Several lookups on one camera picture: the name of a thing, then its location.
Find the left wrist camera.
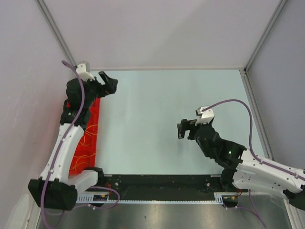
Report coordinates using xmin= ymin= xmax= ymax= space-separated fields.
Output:
xmin=76 ymin=61 xmax=95 ymax=82

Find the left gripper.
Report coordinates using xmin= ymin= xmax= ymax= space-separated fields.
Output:
xmin=82 ymin=71 xmax=117 ymax=107

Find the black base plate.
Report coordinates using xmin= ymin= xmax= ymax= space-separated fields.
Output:
xmin=97 ymin=175 xmax=242 ymax=201

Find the yellow thin wire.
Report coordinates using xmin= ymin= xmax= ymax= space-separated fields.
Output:
xmin=70 ymin=149 xmax=102 ymax=171
xmin=80 ymin=124 xmax=99 ymax=147

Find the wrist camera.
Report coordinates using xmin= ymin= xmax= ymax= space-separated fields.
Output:
xmin=195 ymin=106 xmax=214 ymax=125
xmin=76 ymin=61 xmax=95 ymax=82

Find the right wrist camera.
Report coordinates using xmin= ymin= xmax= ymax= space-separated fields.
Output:
xmin=195 ymin=106 xmax=214 ymax=125

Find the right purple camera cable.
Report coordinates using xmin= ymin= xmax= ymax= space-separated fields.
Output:
xmin=204 ymin=99 xmax=305 ymax=229

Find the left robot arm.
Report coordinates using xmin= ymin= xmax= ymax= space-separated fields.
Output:
xmin=28 ymin=72 xmax=118 ymax=210

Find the red plastic bin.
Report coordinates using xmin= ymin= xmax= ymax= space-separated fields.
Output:
xmin=69 ymin=98 xmax=100 ymax=176

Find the slotted cable duct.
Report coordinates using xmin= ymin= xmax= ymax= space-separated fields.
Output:
xmin=76 ymin=192 xmax=241 ymax=205

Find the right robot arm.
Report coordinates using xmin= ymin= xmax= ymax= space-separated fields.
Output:
xmin=177 ymin=119 xmax=305 ymax=210

